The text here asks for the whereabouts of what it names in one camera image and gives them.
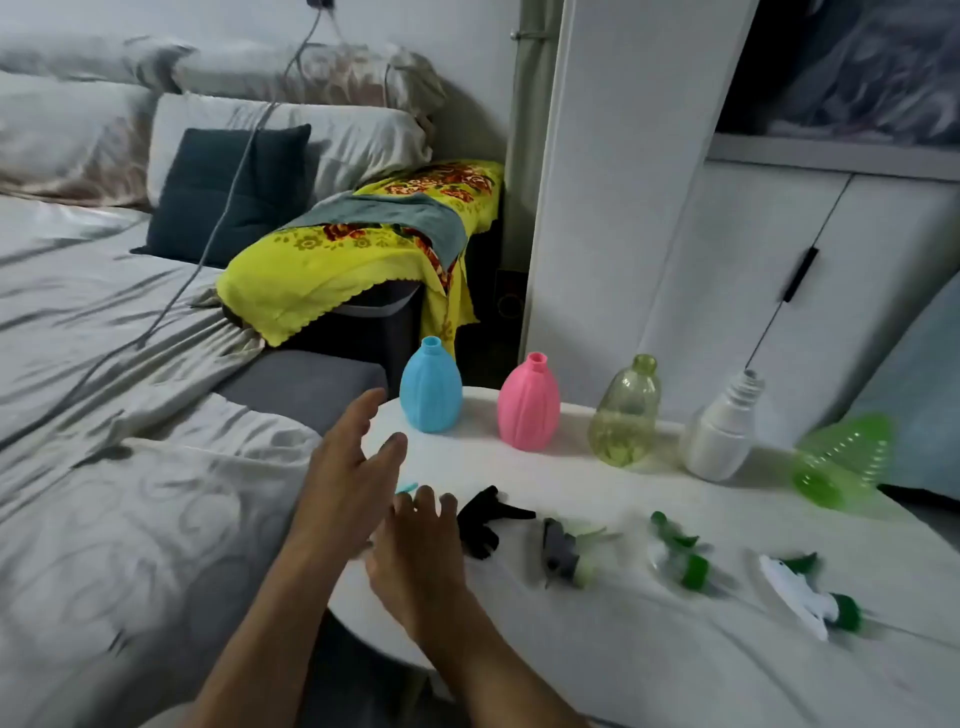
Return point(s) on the person's right forearm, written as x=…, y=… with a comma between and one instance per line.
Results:
x=495, y=682

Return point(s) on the person's left hand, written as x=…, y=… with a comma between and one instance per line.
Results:
x=341, y=480

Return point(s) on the grey mattress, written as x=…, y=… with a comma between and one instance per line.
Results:
x=300, y=382

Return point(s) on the beige patterned pillow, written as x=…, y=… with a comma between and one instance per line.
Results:
x=67, y=135

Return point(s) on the grey-blue towel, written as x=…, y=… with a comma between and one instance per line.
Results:
x=405, y=214

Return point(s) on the faded floral pillow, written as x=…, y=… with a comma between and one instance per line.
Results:
x=337, y=75

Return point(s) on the person's right hand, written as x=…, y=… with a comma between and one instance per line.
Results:
x=420, y=562

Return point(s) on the black bedside cabinet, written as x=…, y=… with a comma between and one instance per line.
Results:
x=367, y=330

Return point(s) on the grey blue sprayer head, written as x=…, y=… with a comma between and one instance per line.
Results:
x=406, y=488

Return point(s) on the white plastic bottle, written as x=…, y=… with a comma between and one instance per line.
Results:
x=720, y=442

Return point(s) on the light blue cloth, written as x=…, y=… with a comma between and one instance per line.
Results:
x=919, y=390

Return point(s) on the white green sprayer head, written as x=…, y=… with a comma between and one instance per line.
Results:
x=799, y=596

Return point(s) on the clear green sprayer head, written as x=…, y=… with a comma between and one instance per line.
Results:
x=686, y=562

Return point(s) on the person's left forearm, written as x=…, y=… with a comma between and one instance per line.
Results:
x=262, y=645

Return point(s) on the white pillow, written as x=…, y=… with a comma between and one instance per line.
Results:
x=360, y=142

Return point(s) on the dark blue cushion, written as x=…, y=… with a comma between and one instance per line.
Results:
x=202, y=195

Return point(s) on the blue plastic bottle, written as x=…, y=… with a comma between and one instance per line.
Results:
x=430, y=390

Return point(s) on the grey pillow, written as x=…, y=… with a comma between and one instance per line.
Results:
x=82, y=60

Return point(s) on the grey patterned bedsheet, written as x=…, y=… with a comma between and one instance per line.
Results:
x=90, y=420

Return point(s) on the grey light-green sprayer head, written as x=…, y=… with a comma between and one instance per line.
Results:
x=562, y=555

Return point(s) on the black speaker box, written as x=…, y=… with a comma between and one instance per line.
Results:
x=510, y=296

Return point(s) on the plastic-wrapped patterned quilt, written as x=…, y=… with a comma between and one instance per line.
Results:
x=877, y=67

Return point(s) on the yellow-green clear bottle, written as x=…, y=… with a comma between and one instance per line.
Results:
x=624, y=420

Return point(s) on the yellow floral blanket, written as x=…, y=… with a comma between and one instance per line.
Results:
x=307, y=277

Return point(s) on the black sprayer head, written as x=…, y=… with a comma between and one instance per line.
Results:
x=480, y=521

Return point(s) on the pink plastic bottle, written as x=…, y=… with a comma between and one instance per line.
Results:
x=529, y=409

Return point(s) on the bright green clear bottle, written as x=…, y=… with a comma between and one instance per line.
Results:
x=844, y=457

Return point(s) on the white wardrobe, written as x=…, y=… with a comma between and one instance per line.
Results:
x=622, y=187

